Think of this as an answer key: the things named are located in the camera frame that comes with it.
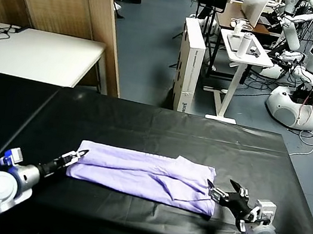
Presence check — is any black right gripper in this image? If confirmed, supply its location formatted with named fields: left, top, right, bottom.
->
left=201, top=175, right=257, bottom=222

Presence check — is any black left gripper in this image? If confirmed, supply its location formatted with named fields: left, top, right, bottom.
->
left=36, top=141, right=90, bottom=185

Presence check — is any lavender t-shirt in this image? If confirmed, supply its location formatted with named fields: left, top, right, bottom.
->
left=63, top=137, right=223, bottom=218

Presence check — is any small black table cover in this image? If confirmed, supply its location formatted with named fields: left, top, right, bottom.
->
left=0, top=71, right=62, bottom=179

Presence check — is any large black table cover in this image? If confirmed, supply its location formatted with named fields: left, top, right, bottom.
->
left=0, top=74, right=313, bottom=234

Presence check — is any white rectangular table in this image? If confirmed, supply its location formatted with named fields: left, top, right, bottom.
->
left=0, top=22, right=110, bottom=94

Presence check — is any tall white cardboard box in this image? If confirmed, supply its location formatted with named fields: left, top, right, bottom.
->
left=168, top=16, right=212, bottom=115

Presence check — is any small black device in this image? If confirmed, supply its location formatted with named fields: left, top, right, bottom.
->
left=248, top=45, right=263, bottom=58

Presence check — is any white thermos bottle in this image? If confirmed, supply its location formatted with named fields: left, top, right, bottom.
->
left=235, top=30, right=254, bottom=60

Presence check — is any grey tablet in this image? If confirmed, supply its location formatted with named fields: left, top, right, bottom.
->
left=225, top=33, right=264, bottom=57

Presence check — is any small white floor object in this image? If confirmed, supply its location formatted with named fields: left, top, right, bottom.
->
left=111, top=1, right=127, bottom=21

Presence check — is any small white desk gadget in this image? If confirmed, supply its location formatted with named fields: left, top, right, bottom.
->
left=228, top=17, right=253, bottom=37

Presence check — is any brown wooden desk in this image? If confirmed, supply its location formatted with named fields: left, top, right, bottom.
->
left=205, top=1, right=285, bottom=89

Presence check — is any white curved sheet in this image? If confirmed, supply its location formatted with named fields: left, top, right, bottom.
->
left=238, top=0, right=277, bottom=31

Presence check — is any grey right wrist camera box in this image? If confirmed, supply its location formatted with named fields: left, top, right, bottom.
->
left=248, top=197, right=278, bottom=228

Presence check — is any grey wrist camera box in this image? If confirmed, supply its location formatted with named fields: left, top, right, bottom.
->
left=0, top=144, right=26, bottom=169
left=248, top=197, right=278, bottom=228

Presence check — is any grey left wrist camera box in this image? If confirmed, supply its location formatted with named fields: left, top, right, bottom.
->
left=0, top=144, right=26, bottom=169

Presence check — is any white pedestal side table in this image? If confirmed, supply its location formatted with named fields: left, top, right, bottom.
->
left=198, top=26, right=280, bottom=130

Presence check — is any black cable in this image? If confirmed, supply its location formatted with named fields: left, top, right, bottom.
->
left=0, top=22, right=27, bottom=41

